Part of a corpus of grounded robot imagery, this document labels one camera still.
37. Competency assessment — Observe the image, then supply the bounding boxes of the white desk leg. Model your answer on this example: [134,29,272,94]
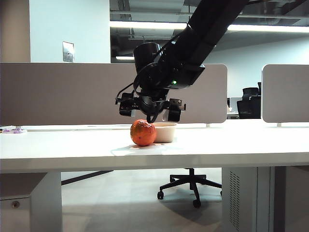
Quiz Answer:
[30,171,63,232]

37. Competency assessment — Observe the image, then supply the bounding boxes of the long ceiling light strip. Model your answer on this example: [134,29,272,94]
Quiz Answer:
[110,21,309,33]

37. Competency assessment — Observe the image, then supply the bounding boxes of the purple and white packet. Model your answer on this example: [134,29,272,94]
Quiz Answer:
[0,126,28,134]

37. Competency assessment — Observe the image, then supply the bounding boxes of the orange fruit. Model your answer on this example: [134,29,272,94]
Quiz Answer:
[130,119,157,147]

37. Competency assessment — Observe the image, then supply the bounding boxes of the black wheeled chair base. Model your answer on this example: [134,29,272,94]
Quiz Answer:
[157,168,223,208]

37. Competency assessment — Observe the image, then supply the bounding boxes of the white drawer cabinet with lock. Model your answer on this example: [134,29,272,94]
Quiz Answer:
[0,173,48,232]

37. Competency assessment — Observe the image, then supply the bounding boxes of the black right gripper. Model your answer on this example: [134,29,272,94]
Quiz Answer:
[119,92,187,122]

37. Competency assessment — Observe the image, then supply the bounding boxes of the narrow grey desk divider panel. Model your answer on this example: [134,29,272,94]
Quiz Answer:
[262,64,309,123]

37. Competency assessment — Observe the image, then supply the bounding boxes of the white perforated desk side panel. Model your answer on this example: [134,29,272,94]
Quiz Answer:
[221,167,276,232]

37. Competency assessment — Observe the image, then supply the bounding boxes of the black floor strip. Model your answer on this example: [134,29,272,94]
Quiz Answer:
[61,170,114,186]

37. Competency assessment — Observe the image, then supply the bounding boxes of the wide grey desk divider panel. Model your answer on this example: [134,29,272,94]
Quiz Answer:
[0,62,228,127]

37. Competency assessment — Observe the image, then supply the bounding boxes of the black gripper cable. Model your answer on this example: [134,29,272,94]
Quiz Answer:
[115,82,136,105]

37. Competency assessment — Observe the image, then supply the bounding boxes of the metal wall switch plate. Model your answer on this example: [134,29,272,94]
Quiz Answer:
[62,41,75,63]

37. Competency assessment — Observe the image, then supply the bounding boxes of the black mesh office chair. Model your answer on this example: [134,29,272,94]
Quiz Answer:
[236,82,262,119]

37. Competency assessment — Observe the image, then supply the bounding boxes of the white bowl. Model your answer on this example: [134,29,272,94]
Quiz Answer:
[152,122,178,143]

